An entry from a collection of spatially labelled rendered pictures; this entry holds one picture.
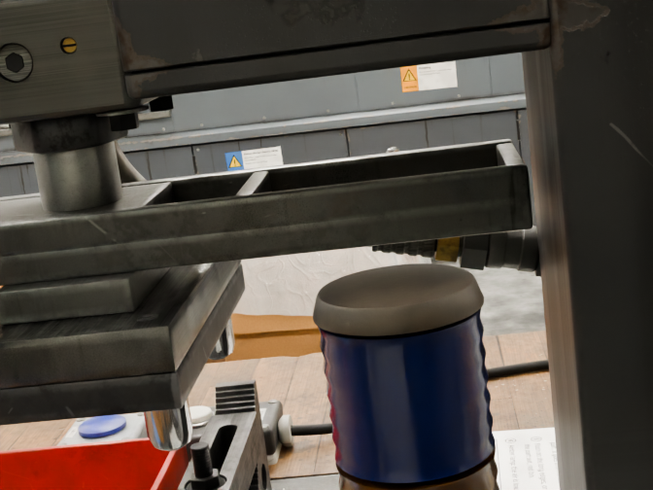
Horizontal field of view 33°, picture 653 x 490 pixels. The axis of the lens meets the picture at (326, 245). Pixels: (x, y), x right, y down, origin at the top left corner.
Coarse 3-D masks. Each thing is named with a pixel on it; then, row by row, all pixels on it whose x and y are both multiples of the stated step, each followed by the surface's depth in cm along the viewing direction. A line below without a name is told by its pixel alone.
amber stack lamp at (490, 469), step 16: (336, 464) 26; (480, 464) 25; (496, 464) 26; (352, 480) 25; (368, 480) 25; (432, 480) 25; (448, 480) 25; (464, 480) 25; (480, 480) 25; (496, 480) 26
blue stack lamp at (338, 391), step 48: (336, 336) 24; (384, 336) 24; (432, 336) 24; (480, 336) 25; (336, 384) 25; (384, 384) 24; (432, 384) 24; (480, 384) 25; (336, 432) 26; (384, 432) 24; (432, 432) 24; (480, 432) 25; (384, 480) 25
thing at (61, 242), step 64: (64, 128) 49; (64, 192) 50; (128, 192) 53; (192, 192) 54; (256, 192) 49; (320, 192) 47; (384, 192) 46; (448, 192) 46; (512, 192) 46; (0, 256) 48; (64, 256) 48; (128, 256) 48; (192, 256) 48; (256, 256) 47; (0, 320) 48; (64, 320) 48; (128, 320) 46; (192, 320) 49; (0, 384) 46; (64, 384) 46; (128, 384) 45; (192, 384) 48
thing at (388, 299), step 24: (408, 264) 27; (432, 264) 27; (336, 288) 26; (360, 288) 25; (384, 288) 25; (408, 288) 25; (432, 288) 25; (456, 288) 24; (336, 312) 24; (360, 312) 24; (384, 312) 24; (408, 312) 24; (432, 312) 24; (456, 312) 24
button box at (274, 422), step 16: (496, 368) 102; (512, 368) 102; (528, 368) 102; (544, 368) 102; (272, 400) 95; (272, 416) 91; (288, 416) 92; (192, 432) 90; (272, 432) 89; (288, 432) 91; (304, 432) 92; (320, 432) 92; (272, 448) 89; (272, 464) 89
